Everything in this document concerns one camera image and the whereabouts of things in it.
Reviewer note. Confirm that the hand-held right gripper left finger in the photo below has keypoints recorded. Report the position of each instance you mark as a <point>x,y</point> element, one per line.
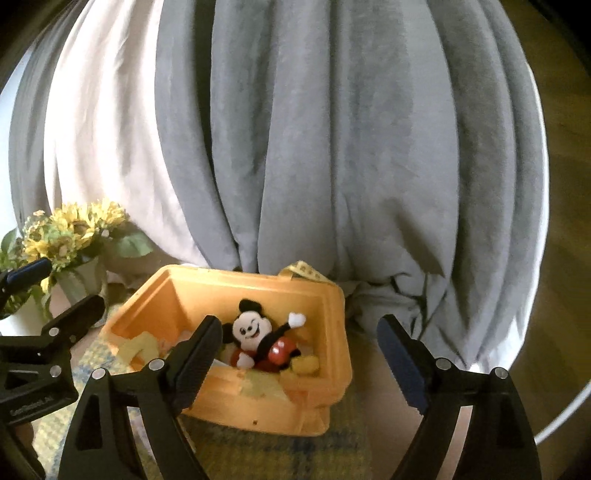
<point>198,357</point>

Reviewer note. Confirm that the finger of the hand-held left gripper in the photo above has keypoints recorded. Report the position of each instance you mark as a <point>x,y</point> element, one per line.
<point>27,272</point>
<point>78,316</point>

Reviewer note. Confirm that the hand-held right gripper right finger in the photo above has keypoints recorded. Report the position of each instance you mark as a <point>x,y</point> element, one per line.
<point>406,360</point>

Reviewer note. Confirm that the mouse plush toy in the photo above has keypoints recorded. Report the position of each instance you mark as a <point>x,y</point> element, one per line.
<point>251,330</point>

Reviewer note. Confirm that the orange plastic box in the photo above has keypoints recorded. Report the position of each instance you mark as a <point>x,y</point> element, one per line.
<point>318,323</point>

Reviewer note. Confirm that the leafy sunflower plant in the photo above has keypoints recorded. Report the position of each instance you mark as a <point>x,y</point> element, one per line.
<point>10,247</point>

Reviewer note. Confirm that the white flower pot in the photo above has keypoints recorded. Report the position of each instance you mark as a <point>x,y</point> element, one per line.
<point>28,319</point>

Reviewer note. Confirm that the sunflower bouquet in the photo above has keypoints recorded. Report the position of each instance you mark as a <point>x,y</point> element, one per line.
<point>76,228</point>

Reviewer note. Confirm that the grey curtain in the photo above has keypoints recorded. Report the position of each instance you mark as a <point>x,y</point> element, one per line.
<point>32,152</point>
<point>351,161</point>

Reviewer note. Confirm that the yellow plaid cloth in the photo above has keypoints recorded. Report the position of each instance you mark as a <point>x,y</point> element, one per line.
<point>277,457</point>

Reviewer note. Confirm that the pale pink curtain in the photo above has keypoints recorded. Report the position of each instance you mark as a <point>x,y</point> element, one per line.
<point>115,138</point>

